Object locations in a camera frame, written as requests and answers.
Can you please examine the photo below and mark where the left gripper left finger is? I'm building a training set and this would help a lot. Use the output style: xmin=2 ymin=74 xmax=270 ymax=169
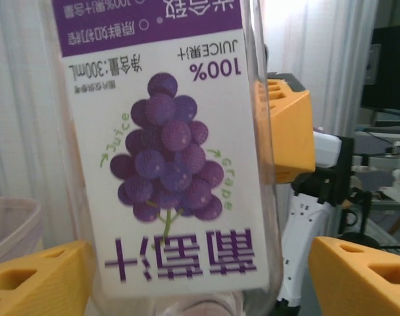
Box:
xmin=0 ymin=240 xmax=96 ymax=316

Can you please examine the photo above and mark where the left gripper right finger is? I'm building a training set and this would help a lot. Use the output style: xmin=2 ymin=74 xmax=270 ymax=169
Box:
xmin=310 ymin=236 xmax=400 ymax=316

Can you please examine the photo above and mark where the purple grape juice bottle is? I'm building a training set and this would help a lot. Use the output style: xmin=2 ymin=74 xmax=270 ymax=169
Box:
xmin=50 ymin=0 xmax=285 ymax=316

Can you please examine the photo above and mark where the beige ribbed waste bin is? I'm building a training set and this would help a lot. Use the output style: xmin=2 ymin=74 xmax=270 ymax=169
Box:
xmin=0 ymin=196 xmax=45 ymax=267

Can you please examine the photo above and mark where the pink plastic bin liner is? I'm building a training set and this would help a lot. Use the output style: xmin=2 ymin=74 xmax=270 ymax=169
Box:
xmin=0 ymin=196 xmax=45 ymax=267

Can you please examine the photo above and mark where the black computer monitor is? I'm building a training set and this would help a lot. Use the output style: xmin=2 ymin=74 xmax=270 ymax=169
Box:
xmin=360 ymin=23 xmax=400 ymax=111

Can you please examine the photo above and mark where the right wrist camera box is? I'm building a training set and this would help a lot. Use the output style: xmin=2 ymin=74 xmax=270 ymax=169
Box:
xmin=313 ymin=131 xmax=343 ymax=169

